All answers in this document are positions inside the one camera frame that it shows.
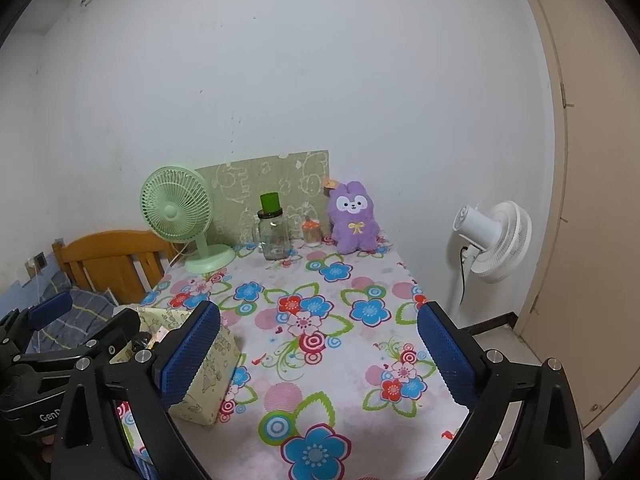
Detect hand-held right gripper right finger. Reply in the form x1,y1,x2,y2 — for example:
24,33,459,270
417,302,586,480

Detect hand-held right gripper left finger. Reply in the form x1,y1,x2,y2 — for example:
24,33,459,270
50,301,221,480

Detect beige door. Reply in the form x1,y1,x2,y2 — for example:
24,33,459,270
510,0,640,436

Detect green desk fan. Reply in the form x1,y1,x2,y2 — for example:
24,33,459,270
140,166,236,275

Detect floral tablecloth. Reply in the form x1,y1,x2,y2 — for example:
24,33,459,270
112,237,481,480

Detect purple plush bunny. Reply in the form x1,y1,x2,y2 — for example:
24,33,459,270
327,181,383,255

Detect glass jar with green cap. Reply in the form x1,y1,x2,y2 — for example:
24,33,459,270
251,191,291,261

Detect black fan cable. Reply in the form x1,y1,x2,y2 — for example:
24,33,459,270
459,245,473,306

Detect green patterned board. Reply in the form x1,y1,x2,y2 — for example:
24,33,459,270
195,149,331,246

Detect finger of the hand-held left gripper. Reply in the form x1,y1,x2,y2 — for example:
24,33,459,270
0,290,73,343
15,308,142,376

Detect small cotton swab jar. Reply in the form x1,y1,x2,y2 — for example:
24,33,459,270
301,215,322,247

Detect wooden bed headboard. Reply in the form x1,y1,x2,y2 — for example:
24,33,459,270
52,230,181,306

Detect grey plaid blanket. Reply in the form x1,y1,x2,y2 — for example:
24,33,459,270
0,272,121,356

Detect yellow patterned gift box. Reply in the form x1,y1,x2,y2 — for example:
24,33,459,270
107,306,240,427

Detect white standing fan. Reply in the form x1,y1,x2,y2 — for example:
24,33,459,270
452,201,532,283

